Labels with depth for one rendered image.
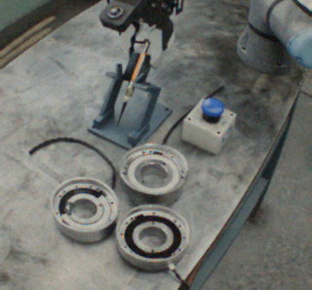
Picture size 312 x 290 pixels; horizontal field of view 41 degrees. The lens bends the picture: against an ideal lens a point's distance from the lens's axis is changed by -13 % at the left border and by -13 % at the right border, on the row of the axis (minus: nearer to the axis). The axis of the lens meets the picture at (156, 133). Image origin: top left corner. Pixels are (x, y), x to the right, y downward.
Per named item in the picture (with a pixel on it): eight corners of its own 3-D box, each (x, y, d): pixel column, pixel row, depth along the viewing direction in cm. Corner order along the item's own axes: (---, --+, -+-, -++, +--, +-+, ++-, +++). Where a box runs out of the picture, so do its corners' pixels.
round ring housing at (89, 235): (88, 257, 64) (85, 243, 61) (41, 217, 68) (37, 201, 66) (134, 220, 70) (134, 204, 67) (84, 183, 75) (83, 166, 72)
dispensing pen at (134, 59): (104, 123, 80) (138, 31, 77) (115, 122, 84) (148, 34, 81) (115, 128, 79) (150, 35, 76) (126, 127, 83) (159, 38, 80)
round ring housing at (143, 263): (104, 232, 68) (103, 218, 65) (165, 211, 72) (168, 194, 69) (136, 282, 61) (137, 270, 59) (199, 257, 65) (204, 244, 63)
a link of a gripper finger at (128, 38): (145, 49, 84) (157, 12, 77) (128, 63, 80) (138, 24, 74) (132, 41, 85) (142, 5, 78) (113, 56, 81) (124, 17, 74)
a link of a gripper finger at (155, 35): (182, 60, 82) (178, 16, 76) (166, 75, 78) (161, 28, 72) (167, 56, 83) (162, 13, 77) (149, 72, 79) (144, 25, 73)
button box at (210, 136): (216, 156, 81) (220, 135, 78) (180, 139, 83) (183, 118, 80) (235, 129, 86) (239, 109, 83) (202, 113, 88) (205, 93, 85)
